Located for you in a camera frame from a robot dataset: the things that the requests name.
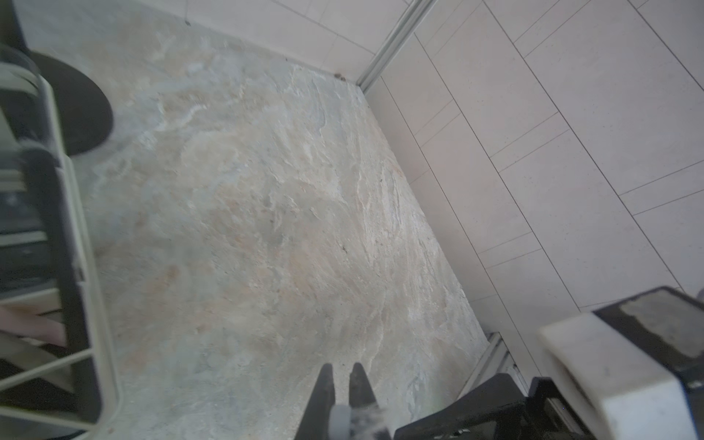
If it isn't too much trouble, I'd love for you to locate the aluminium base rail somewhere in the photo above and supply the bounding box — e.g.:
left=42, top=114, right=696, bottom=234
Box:
left=456, top=332, right=529, bottom=401

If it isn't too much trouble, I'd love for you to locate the aluminium corner profile right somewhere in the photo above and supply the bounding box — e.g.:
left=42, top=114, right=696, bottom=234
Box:
left=357, top=0, right=436, bottom=94

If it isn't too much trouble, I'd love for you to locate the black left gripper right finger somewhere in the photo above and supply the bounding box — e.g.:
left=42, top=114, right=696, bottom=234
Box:
left=348, top=362, right=392, bottom=440

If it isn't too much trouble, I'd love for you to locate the black microphone stand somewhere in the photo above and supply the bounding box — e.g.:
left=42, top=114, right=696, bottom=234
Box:
left=31, top=51, right=114, bottom=156

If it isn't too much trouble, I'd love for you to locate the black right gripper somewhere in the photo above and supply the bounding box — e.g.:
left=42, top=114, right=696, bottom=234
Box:
left=393, top=373, right=594, bottom=439

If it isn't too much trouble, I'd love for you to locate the pink toothbrush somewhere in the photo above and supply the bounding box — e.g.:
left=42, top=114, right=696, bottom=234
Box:
left=0, top=306, right=67, bottom=348

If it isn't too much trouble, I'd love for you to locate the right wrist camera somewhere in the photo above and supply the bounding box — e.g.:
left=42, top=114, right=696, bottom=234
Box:
left=538, top=286, right=703, bottom=439

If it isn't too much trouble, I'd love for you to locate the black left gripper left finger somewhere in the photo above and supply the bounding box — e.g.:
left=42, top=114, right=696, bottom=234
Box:
left=293, top=363, right=336, bottom=440

